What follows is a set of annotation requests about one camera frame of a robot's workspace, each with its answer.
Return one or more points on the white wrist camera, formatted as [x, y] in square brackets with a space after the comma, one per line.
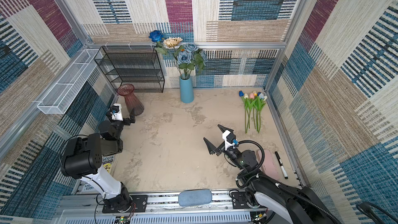
[116, 113]
[229, 140]

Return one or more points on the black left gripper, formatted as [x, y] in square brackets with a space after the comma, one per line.
[131, 120]

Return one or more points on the black white marker pen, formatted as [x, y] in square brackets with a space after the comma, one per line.
[281, 165]

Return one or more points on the cream sunflower with stem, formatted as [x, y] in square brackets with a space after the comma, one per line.
[172, 42]

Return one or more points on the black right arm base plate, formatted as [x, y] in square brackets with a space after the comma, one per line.
[239, 200]

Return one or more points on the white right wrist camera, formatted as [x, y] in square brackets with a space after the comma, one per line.
[229, 140]

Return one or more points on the red ribbed glass vase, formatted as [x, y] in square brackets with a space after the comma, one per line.
[133, 104]

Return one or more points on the white wire mesh basket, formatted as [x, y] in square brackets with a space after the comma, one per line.
[59, 98]

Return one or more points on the dark blue rose stem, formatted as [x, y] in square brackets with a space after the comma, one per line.
[157, 38]

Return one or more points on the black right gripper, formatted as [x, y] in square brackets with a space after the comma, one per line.
[212, 148]

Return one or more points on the blue grey cushion pad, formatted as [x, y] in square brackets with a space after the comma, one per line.
[195, 197]

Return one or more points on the black wire shelf rack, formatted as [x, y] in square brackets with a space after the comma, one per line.
[136, 65]

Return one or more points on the colourful tulip bunch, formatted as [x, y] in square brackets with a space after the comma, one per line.
[253, 105]

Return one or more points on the pale blue rose bouquet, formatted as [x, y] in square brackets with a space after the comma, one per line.
[189, 58]

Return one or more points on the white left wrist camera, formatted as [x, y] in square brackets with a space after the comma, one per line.
[116, 113]

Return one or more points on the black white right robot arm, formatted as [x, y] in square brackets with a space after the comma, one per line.
[294, 205]

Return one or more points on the light blue cylindrical vase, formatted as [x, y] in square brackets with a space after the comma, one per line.
[186, 89]

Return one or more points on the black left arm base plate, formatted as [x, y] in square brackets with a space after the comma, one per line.
[138, 205]

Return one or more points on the pink pencil case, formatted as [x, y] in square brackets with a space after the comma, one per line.
[268, 166]

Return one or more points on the treehouse paperback book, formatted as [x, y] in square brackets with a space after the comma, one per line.
[107, 164]

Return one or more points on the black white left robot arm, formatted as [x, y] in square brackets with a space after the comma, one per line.
[82, 158]

